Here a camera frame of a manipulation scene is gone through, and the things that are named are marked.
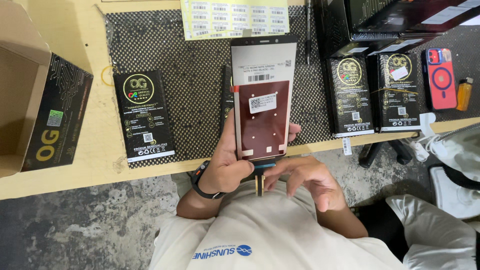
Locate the person's right hand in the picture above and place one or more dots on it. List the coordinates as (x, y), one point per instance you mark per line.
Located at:
(315, 183)

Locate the person's left hand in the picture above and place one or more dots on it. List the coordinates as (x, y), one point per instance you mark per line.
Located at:
(221, 165)

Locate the person's right fingers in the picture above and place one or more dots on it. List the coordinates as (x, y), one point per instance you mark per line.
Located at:
(290, 170)

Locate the white barcode label strip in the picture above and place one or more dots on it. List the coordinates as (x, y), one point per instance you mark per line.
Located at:
(347, 146)

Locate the person's white t-shirt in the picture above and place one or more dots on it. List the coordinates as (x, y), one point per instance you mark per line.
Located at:
(270, 236)

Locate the black smartwatch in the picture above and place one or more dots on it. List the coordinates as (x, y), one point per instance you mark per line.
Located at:
(200, 183)

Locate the black stool legs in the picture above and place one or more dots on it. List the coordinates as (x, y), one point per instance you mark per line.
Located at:
(382, 152)

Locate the black gold-printed spare part box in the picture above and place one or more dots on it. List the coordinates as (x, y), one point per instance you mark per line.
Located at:
(144, 116)
(227, 97)
(350, 97)

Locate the black perforated anti-slip mat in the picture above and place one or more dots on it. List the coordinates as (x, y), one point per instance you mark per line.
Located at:
(195, 86)

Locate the black spare part box with sticker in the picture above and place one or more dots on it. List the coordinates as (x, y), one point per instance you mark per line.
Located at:
(397, 93)

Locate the black pen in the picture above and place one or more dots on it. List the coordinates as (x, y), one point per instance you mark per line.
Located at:
(308, 33)

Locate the white fabric bundle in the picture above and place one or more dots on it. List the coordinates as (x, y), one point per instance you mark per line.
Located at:
(438, 236)

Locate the yellow sheets of barcode stickers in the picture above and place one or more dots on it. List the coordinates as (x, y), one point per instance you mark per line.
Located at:
(234, 17)

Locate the stack of large black cartons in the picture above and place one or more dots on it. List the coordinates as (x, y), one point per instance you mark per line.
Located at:
(378, 26)

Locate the smartphone in red case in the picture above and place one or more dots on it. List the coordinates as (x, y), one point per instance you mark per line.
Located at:
(441, 80)

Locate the orange lighter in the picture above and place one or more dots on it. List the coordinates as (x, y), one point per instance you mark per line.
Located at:
(464, 95)

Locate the yellow rubber band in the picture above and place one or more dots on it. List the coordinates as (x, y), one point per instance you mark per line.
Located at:
(103, 77)

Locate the open black cardboard carton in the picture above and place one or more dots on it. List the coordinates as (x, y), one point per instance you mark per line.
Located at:
(33, 108)

